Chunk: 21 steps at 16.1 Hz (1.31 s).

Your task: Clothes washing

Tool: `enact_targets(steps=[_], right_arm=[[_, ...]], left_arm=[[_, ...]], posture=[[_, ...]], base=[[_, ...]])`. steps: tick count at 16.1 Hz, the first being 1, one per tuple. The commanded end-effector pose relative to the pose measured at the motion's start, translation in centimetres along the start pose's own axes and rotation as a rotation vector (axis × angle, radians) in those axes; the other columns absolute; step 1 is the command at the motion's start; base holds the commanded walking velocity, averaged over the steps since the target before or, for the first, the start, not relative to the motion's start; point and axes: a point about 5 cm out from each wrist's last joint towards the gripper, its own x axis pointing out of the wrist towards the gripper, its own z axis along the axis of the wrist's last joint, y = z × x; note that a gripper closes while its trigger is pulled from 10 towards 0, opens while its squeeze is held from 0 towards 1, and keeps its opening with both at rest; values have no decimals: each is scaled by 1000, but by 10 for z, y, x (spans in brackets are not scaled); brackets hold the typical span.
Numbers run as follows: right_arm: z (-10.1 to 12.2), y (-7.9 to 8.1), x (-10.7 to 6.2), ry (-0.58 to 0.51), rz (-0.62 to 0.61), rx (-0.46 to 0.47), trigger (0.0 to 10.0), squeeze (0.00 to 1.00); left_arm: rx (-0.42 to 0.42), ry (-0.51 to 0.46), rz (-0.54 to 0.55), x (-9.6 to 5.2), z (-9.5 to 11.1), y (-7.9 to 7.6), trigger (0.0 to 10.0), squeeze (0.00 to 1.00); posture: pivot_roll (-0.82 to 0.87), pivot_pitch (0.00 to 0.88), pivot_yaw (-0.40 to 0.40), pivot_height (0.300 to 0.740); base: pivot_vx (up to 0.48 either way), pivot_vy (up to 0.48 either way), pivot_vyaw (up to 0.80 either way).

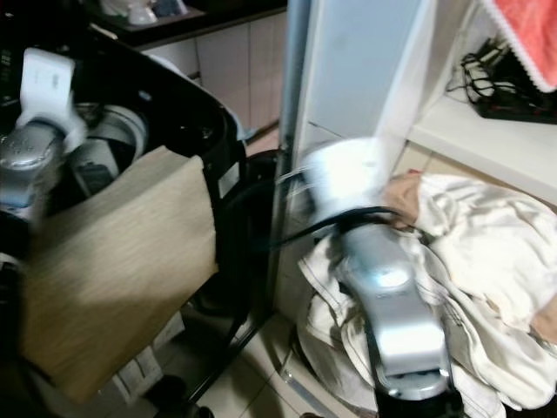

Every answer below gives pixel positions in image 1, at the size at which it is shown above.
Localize tan woven cloth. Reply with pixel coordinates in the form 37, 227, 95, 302
21, 145, 219, 404

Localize cream white laundry pile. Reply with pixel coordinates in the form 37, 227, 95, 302
296, 172, 557, 418

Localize dark counter top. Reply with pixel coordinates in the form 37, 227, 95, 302
87, 0, 288, 46

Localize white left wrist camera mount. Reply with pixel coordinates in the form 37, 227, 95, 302
19, 47, 88, 149

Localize white crockery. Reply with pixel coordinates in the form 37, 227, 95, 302
99, 0, 185, 26

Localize black tangled cables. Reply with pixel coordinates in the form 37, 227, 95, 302
447, 39, 557, 124

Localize red towel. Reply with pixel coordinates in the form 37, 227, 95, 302
479, 0, 557, 93

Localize black washing machine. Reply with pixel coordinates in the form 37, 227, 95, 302
0, 0, 250, 410

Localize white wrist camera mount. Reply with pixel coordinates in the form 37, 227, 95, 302
300, 138, 389, 224
19, 47, 88, 149

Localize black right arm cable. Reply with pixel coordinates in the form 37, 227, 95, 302
261, 206, 412, 255

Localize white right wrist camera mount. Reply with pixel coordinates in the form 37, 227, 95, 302
300, 138, 389, 224

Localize beige cabinet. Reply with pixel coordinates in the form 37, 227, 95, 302
146, 12, 288, 133

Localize grey metal pole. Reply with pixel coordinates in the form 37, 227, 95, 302
265, 0, 315, 255

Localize white shelf unit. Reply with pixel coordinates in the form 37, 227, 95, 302
300, 0, 557, 206

